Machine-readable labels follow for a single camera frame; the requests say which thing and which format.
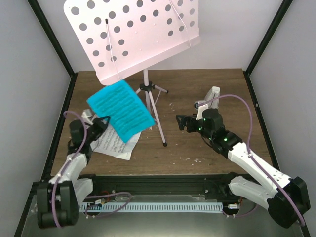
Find white sheet music page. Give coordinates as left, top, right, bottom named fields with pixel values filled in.
left=91, top=125, right=141, bottom=160

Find black left corner post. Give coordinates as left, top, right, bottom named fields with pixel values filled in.
left=27, top=0, right=76, bottom=78

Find black left table rail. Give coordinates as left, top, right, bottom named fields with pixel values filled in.
left=32, top=73, right=78, bottom=188

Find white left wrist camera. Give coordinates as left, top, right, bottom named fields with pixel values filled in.
left=81, top=109, right=93, bottom=125

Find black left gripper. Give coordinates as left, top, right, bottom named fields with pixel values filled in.
left=85, top=116, right=111, bottom=144

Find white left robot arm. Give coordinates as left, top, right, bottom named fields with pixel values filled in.
left=37, top=116, right=110, bottom=229

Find blue sheet music folder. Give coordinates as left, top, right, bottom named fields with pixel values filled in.
left=87, top=80, right=155, bottom=143

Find black corner post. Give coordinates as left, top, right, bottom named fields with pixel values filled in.
left=27, top=0, right=76, bottom=78
left=245, top=0, right=293, bottom=75

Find black front mounting rail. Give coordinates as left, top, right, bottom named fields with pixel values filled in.
left=80, top=172, right=240, bottom=201

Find white metronome body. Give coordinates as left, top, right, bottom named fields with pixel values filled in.
left=204, top=86, right=220, bottom=109

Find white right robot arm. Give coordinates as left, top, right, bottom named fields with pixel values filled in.
left=176, top=109, right=311, bottom=229

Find light blue slotted cable duct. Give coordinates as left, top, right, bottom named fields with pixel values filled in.
left=79, top=202, right=223, bottom=213

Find black right corner post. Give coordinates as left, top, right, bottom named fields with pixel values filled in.
left=245, top=0, right=293, bottom=75

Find white perforated stand tray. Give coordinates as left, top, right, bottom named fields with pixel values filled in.
left=63, top=0, right=200, bottom=85

